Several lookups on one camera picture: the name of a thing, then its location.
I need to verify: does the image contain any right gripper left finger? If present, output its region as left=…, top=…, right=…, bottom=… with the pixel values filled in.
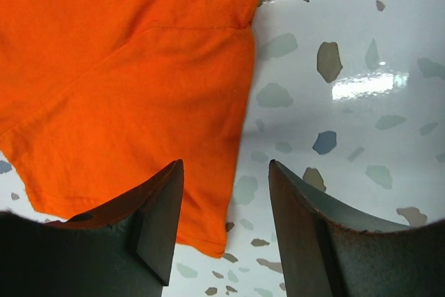
left=1, top=160, right=184, bottom=296

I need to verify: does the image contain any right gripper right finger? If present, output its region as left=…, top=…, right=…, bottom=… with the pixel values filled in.
left=268, top=160, right=444, bottom=296

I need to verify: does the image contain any orange t shirt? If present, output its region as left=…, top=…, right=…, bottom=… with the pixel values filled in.
left=1, top=0, right=258, bottom=258

